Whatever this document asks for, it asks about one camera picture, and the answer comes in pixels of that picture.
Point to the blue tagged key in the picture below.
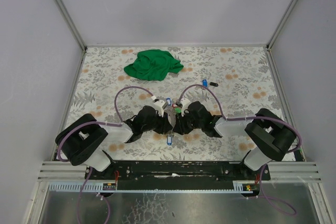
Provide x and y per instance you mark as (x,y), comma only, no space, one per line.
(204,83)

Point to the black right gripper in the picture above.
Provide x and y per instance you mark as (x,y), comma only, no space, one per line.
(180,124)

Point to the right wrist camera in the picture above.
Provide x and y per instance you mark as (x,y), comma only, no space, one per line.
(183,104)

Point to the green crumpled cloth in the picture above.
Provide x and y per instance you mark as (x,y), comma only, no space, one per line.
(153,65)

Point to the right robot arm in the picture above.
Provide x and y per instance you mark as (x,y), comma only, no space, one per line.
(272,136)

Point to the blue key tag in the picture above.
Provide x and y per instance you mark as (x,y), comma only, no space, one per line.
(169,140)

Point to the green key tag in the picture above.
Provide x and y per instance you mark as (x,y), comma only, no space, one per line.
(178,110)

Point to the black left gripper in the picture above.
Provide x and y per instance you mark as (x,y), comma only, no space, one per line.
(163,125)

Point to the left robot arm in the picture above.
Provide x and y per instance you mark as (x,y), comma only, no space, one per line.
(80,143)

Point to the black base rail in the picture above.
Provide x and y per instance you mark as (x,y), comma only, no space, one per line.
(176,175)

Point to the black key fob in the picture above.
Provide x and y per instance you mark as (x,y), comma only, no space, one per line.
(213,84)

